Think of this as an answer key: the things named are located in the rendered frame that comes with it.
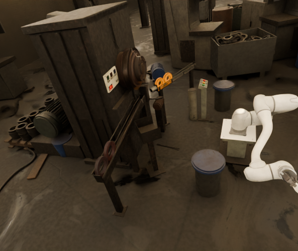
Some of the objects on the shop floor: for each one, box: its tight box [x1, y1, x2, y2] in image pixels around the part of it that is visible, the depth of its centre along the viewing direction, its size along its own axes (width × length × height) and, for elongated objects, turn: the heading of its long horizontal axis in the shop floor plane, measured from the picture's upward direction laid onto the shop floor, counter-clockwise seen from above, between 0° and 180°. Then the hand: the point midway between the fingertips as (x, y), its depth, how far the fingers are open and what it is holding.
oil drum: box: [212, 6, 233, 33], centre depth 624 cm, size 59×59×89 cm
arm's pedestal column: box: [218, 140, 254, 166], centre depth 250 cm, size 40×40×31 cm
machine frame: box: [21, 1, 151, 169], centre depth 266 cm, size 73×108×176 cm
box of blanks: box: [210, 27, 277, 80], centre depth 424 cm, size 103×83×77 cm
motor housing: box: [153, 96, 166, 132], centre depth 307 cm, size 13×22×54 cm, turn 176°
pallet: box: [3, 97, 54, 150], centre depth 367 cm, size 120×82×44 cm
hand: (297, 188), depth 106 cm, fingers closed
